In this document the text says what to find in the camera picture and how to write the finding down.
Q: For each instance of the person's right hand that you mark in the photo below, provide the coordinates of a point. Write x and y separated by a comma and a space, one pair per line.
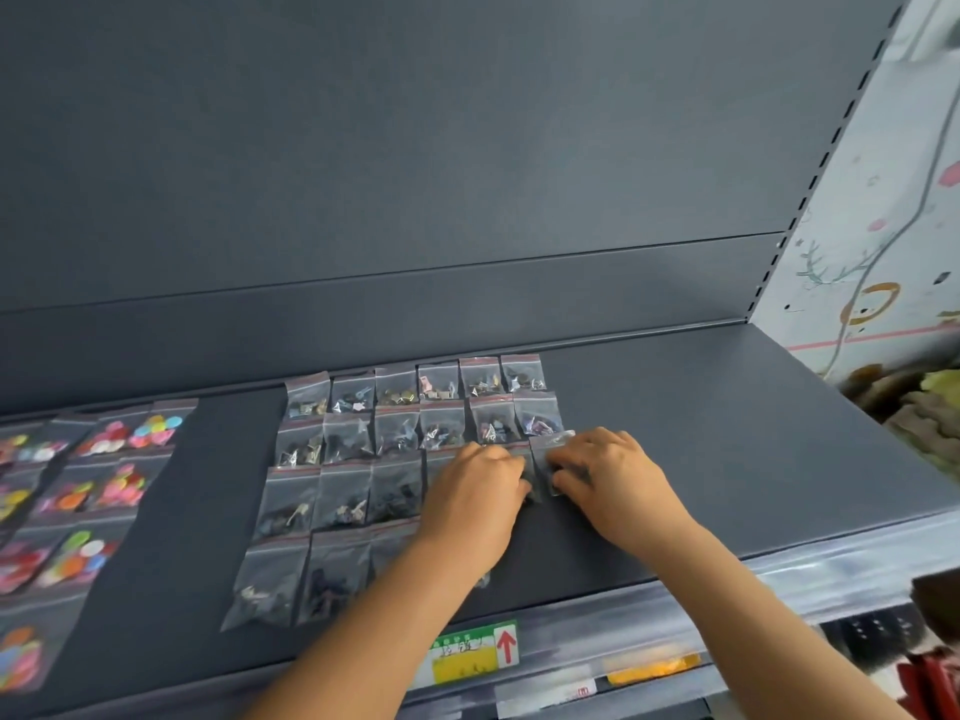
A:
630, 494

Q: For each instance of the person's left hand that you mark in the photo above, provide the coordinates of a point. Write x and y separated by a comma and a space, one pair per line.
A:
472, 509

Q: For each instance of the bag with pink clip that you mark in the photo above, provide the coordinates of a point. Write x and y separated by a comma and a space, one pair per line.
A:
547, 446

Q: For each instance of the rows of small dark packets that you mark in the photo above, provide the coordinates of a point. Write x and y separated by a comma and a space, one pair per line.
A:
345, 487

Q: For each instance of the grid of arranged button bags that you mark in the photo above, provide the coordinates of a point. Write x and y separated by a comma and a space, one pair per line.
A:
97, 487

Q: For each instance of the person's right forearm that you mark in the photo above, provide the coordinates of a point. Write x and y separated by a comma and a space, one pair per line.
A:
772, 644

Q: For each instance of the person's left forearm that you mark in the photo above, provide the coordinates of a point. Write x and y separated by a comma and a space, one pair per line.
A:
360, 652

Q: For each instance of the orange brown packet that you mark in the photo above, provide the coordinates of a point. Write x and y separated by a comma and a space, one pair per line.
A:
652, 667

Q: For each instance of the white colourful print packet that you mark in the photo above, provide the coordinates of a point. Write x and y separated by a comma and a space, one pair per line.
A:
544, 693

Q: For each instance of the black basket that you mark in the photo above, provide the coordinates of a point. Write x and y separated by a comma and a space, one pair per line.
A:
874, 637

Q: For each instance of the bundle of yellow green packets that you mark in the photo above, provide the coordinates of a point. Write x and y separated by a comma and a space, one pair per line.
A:
919, 419

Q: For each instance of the white illustrated side panel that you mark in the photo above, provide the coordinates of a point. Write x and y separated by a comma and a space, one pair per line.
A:
877, 217

